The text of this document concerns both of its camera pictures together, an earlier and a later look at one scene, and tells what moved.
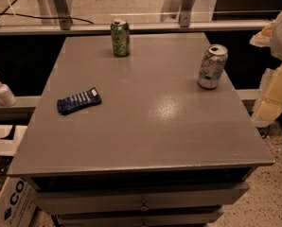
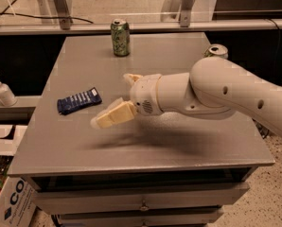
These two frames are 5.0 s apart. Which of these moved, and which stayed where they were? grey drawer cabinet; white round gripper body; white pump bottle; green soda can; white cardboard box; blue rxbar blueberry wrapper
Moved: white round gripper body
Stayed: white cardboard box; blue rxbar blueberry wrapper; white pump bottle; green soda can; grey drawer cabinet
